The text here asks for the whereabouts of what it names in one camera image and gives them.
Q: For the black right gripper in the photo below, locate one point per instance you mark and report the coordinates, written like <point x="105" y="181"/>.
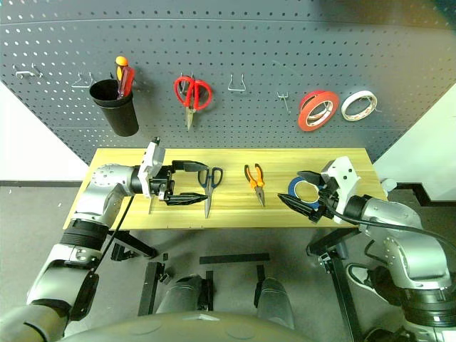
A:
<point x="328" y="199"/>

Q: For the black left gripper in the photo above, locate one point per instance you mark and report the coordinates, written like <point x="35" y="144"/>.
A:
<point x="162" y="183"/>

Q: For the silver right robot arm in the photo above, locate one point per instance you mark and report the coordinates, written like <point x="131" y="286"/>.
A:
<point x="399" y="228"/>

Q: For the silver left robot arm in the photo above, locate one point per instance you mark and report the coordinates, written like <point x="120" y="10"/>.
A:
<point x="107" y="178"/>

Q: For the blue tape roll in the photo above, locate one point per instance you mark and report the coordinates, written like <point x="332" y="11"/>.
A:
<point x="293" y="185"/>

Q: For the red tape roll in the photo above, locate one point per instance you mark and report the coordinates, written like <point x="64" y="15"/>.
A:
<point x="303" y="117"/>

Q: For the black table leg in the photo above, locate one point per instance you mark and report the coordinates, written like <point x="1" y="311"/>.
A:
<point x="137" y="246"/>
<point x="338" y="270"/>

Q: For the black flat floor bar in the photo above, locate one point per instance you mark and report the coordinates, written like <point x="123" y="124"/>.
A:
<point x="233" y="258"/>

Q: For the white tape roll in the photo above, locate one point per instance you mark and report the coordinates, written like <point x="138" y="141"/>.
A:
<point x="345" y="108"/>

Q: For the small double prong hook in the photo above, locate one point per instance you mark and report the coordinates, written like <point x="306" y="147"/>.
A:
<point x="284" y="101"/>

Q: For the black cup holder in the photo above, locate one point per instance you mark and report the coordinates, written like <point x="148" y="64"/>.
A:
<point x="121" y="114"/>

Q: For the black and white sneaker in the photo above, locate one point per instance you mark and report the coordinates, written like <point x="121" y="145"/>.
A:
<point x="358" y="276"/>

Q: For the black upright stand bar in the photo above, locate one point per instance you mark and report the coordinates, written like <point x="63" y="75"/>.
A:
<point x="149" y="288"/>

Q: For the grey robot leg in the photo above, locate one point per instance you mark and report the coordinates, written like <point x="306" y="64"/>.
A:
<point x="274" y="301"/>
<point x="180" y="295"/>

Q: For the grey robot torso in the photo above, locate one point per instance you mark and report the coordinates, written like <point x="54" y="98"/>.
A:
<point x="178" y="329"/>

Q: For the grey perforated pegboard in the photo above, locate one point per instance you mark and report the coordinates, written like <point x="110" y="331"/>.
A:
<point x="249" y="42"/>

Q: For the flat silver pegboard hook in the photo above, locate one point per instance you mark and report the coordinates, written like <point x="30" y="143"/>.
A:
<point x="26" y="73"/>

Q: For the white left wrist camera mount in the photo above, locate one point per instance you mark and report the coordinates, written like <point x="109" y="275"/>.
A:
<point x="154" y="162"/>

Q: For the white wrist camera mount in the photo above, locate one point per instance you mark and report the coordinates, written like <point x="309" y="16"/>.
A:
<point x="345" y="174"/>
<point x="154" y="162"/>

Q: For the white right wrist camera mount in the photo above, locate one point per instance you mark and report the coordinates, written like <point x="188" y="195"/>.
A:
<point x="345" y="174"/>

